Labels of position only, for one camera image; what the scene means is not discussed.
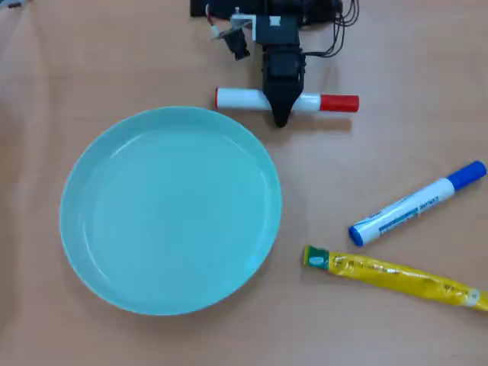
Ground teal round plate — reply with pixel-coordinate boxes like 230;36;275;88
59;105;284;317

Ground blue white marker pen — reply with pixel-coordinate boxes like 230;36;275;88
348;160;488;248

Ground red white marker pen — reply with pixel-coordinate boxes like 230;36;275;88
213;87;361;114

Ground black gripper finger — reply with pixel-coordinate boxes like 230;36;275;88
262;81;305;129

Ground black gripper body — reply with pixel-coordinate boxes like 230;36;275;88
253;14;307;83

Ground small wrist camera board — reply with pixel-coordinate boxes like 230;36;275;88
210;13;261;63

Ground thin black servo wires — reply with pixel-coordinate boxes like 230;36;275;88
302;11;347;59

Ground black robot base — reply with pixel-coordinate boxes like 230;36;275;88
189;0;345;28

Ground yellow stick sachet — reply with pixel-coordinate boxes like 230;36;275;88
302;244;488;314

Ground thick black servo cable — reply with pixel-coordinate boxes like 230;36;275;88
329;0;361;28

